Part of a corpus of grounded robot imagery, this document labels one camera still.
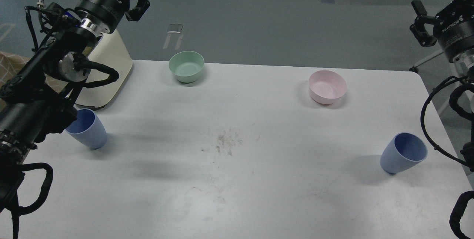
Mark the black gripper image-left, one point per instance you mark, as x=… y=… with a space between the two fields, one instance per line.
x=107 y=14

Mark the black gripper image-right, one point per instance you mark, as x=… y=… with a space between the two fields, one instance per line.
x=452 y=28

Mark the blue cup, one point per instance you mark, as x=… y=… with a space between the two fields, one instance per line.
x=403 y=152
x=88 y=129

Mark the green bowl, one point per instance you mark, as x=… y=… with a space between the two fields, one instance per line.
x=187 y=66

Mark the pink bowl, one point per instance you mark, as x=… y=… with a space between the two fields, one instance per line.
x=326 y=87

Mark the beige checkered cloth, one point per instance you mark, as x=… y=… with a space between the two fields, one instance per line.
x=11 y=64

